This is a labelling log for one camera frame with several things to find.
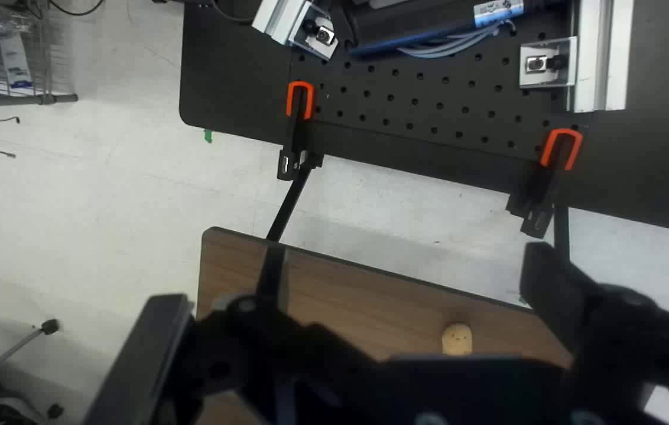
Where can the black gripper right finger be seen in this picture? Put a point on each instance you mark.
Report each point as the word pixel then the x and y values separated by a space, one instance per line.
pixel 553 294

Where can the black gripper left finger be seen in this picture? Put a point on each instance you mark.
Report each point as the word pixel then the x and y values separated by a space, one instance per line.
pixel 272 281

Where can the beige toy potato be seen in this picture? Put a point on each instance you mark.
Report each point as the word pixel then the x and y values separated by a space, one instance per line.
pixel 457 338

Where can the orange black bar clamp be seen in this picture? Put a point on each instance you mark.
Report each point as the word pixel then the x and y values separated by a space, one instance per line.
pixel 298 149
pixel 554 184

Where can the green floor tape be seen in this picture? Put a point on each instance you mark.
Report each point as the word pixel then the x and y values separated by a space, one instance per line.
pixel 210 136

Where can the black pegboard robot cart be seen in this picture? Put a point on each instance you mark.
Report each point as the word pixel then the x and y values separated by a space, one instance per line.
pixel 430 119

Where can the grey rod with black tip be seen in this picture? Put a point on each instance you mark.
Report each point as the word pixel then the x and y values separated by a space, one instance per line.
pixel 3 357

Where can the white blue label box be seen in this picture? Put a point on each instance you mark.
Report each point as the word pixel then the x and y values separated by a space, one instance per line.
pixel 499 10

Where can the black chair base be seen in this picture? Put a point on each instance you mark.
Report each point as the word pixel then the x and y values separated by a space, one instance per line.
pixel 3 410

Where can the grey shelf with boxes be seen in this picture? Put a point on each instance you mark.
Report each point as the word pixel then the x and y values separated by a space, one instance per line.
pixel 3 56

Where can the silver camera mount block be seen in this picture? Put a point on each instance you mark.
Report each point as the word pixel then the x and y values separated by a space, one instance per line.
pixel 548 62
pixel 294 24

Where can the aluminium extrusion post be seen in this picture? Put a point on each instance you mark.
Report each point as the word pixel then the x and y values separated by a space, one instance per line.
pixel 602 56

